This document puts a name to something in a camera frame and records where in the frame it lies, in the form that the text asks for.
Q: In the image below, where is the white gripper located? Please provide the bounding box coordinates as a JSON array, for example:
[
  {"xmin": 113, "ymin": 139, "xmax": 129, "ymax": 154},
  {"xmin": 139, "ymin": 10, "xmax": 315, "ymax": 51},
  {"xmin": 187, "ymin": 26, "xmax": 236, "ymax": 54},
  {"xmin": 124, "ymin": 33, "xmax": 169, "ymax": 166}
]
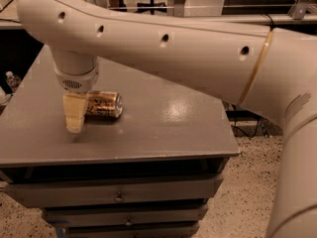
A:
[{"xmin": 51, "ymin": 47, "xmax": 99, "ymax": 134}]

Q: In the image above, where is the orange soda can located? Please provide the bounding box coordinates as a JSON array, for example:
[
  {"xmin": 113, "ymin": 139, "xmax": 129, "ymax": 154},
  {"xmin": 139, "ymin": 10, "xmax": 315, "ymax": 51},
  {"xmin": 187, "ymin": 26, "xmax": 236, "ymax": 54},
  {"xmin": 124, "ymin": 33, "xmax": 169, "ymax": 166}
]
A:
[{"xmin": 86, "ymin": 90, "xmax": 123, "ymax": 118}]

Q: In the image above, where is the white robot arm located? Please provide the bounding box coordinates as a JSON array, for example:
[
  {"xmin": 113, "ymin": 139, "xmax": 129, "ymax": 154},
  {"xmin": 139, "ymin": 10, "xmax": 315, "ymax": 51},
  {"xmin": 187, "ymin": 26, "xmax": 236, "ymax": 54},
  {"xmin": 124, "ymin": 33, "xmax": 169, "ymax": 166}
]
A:
[{"xmin": 17, "ymin": 0, "xmax": 317, "ymax": 238}]

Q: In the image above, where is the clear plastic water bottle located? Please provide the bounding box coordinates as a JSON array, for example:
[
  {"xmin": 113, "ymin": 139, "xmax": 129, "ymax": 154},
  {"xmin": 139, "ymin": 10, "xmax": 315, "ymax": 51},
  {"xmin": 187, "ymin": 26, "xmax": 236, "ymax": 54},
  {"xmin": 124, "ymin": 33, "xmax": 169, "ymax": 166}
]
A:
[{"xmin": 6, "ymin": 71, "xmax": 22, "ymax": 92}]

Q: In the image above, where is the grey drawer cabinet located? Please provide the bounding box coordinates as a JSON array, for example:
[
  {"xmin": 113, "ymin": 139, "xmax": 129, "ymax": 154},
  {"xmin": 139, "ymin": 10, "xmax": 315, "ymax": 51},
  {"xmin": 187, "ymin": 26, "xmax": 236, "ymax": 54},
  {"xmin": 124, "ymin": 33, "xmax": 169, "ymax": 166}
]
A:
[{"xmin": 0, "ymin": 45, "xmax": 240, "ymax": 238}]

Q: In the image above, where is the middle grey drawer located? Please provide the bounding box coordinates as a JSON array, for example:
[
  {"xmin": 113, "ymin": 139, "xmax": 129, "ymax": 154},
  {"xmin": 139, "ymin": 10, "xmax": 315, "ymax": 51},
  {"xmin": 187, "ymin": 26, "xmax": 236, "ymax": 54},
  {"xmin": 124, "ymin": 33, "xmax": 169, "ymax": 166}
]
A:
[{"xmin": 44, "ymin": 203, "xmax": 208, "ymax": 227}]

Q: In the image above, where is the grey drawer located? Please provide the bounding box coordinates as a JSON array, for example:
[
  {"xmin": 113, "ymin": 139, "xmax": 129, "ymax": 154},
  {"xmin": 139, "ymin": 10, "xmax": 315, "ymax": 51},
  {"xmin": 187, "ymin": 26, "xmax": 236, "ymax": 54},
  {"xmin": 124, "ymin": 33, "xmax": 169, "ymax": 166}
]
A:
[
  {"xmin": 44, "ymin": 203, "xmax": 208, "ymax": 227},
  {"xmin": 4, "ymin": 175, "xmax": 223, "ymax": 208},
  {"xmin": 66, "ymin": 221, "xmax": 199, "ymax": 238}
]

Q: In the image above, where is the top grey drawer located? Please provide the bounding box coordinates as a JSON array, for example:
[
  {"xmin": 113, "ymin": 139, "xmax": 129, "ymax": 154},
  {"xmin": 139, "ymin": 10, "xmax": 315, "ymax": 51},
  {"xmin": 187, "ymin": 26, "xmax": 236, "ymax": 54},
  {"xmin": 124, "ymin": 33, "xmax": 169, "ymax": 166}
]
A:
[{"xmin": 4, "ymin": 175, "xmax": 223, "ymax": 208}]

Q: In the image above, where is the black office chair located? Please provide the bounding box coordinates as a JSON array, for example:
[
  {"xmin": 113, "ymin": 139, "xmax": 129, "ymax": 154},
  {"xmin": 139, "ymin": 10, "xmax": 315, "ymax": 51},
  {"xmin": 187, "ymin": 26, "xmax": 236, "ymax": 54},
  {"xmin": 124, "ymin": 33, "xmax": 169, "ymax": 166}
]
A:
[{"xmin": 137, "ymin": 0, "xmax": 166, "ymax": 15}]

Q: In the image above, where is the bottom grey drawer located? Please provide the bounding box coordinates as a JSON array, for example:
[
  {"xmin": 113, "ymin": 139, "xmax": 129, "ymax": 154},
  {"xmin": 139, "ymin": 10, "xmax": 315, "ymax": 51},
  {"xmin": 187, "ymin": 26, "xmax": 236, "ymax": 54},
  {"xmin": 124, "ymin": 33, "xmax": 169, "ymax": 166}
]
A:
[{"xmin": 66, "ymin": 221, "xmax": 199, "ymax": 238}]

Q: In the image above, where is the black cable on floor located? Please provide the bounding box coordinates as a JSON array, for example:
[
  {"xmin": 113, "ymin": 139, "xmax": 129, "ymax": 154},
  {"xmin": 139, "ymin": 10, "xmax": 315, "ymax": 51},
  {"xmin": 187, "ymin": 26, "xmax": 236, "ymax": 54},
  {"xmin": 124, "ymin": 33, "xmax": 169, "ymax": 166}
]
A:
[{"xmin": 227, "ymin": 102, "xmax": 271, "ymax": 139}]

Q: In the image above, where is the metal frame rail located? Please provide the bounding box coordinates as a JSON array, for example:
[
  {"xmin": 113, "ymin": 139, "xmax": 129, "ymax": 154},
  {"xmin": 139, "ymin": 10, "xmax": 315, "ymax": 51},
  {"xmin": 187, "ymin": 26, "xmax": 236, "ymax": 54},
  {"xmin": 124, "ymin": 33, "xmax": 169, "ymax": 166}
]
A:
[{"xmin": 0, "ymin": 11, "xmax": 316, "ymax": 32}]

